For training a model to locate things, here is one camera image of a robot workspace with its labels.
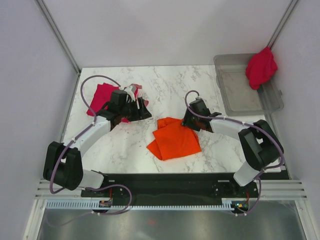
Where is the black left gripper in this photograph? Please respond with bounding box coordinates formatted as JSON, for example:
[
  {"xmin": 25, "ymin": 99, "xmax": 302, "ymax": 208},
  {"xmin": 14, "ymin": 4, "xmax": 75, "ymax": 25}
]
[{"xmin": 119, "ymin": 97, "xmax": 152, "ymax": 122}]

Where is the orange t shirt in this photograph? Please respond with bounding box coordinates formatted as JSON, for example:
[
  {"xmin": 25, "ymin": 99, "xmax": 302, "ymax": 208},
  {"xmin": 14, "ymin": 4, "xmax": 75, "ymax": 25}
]
[{"xmin": 147, "ymin": 117, "xmax": 202, "ymax": 161}]

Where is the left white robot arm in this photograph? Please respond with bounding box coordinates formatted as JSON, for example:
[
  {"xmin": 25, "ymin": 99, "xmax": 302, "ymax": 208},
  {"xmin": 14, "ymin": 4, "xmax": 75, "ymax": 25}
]
[{"xmin": 43, "ymin": 89, "xmax": 152, "ymax": 197}]

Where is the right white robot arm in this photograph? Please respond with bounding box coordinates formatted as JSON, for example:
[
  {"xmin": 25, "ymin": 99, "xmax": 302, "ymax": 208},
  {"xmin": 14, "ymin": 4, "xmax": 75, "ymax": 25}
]
[{"xmin": 182, "ymin": 98, "xmax": 285, "ymax": 197}]

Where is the stack of folded shirts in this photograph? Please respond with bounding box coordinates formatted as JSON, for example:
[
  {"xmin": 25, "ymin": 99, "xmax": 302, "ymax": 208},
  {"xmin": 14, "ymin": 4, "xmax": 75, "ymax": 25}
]
[{"xmin": 119, "ymin": 83, "xmax": 152, "ymax": 123}]

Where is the magenta folded t shirt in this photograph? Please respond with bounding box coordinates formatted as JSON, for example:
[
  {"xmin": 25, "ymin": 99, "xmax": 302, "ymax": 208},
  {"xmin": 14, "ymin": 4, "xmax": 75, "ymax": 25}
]
[{"xmin": 90, "ymin": 83, "xmax": 119, "ymax": 113}]

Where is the clear grey plastic bin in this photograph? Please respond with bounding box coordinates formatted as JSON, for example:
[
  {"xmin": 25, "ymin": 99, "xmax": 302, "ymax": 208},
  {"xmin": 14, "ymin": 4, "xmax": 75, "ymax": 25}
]
[{"xmin": 212, "ymin": 53, "xmax": 284, "ymax": 116}]

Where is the red crumpled t shirt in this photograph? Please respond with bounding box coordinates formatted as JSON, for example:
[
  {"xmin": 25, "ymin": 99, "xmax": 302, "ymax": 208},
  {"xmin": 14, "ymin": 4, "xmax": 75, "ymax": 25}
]
[{"xmin": 245, "ymin": 46, "xmax": 278, "ymax": 90}]

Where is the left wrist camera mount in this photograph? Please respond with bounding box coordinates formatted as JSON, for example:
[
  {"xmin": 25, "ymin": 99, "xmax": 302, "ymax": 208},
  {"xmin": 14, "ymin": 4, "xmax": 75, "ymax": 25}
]
[{"xmin": 119, "ymin": 83, "xmax": 142, "ymax": 102}]

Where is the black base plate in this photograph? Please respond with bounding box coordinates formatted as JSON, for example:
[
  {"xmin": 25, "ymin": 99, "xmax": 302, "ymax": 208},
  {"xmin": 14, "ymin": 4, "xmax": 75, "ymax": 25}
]
[{"xmin": 81, "ymin": 171, "xmax": 292, "ymax": 207}]

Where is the aluminium frame rail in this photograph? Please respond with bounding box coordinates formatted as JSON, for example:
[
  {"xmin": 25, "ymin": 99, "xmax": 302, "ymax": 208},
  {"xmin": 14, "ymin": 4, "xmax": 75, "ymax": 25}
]
[{"xmin": 35, "ymin": 180, "xmax": 307, "ymax": 201}]

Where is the white slotted cable duct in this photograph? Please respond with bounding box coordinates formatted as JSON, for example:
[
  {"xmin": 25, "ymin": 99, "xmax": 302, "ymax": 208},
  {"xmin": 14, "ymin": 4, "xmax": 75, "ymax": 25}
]
[{"xmin": 45, "ymin": 199, "xmax": 235, "ymax": 211}]

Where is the left aluminium corner rail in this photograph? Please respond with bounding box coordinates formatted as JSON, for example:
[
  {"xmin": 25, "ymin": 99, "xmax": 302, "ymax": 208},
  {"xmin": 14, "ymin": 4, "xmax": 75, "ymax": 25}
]
[{"xmin": 34, "ymin": 0, "xmax": 81, "ymax": 76}]

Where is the aluminium corner rail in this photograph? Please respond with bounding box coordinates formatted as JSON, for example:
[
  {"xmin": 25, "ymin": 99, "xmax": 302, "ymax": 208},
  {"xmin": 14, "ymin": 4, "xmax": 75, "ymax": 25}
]
[
  {"xmin": 34, "ymin": 0, "xmax": 81, "ymax": 76},
  {"xmin": 267, "ymin": 0, "xmax": 300, "ymax": 50}
]

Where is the right aluminium corner rail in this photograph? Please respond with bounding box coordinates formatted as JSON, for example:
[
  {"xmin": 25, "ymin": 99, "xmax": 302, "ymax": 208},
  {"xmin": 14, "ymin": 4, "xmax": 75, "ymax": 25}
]
[{"xmin": 267, "ymin": 0, "xmax": 300, "ymax": 50}]

